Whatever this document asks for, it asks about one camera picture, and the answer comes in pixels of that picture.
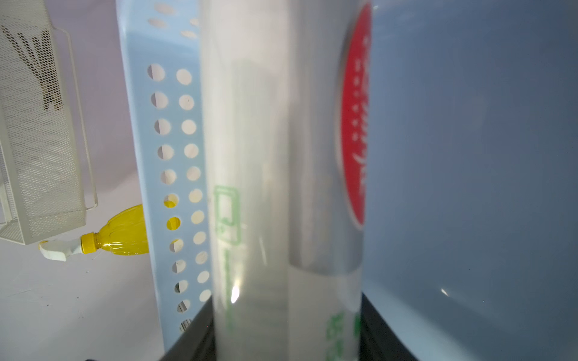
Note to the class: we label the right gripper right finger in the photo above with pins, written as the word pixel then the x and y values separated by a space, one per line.
pixel 378 341

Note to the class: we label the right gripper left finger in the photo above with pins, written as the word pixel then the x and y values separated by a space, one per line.
pixel 197 343

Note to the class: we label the white wrap roll large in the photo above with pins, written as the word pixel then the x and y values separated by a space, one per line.
pixel 285 88

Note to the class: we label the light blue plastic basket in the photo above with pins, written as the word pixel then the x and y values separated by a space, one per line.
pixel 470 231

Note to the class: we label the yellow spray bottle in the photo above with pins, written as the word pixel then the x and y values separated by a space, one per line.
pixel 124 235

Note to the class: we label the white mesh two-tier shelf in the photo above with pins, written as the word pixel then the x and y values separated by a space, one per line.
pixel 42 192

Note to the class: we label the brown sticks in shelf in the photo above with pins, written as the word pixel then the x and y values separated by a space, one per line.
pixel 37 54

